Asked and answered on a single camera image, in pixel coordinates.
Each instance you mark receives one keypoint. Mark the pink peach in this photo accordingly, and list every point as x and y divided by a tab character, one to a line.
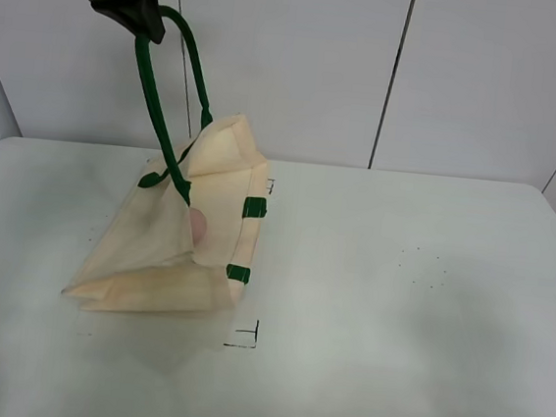
198	225

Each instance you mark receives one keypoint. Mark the cream linen bag green handles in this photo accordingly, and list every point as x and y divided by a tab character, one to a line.
146	260

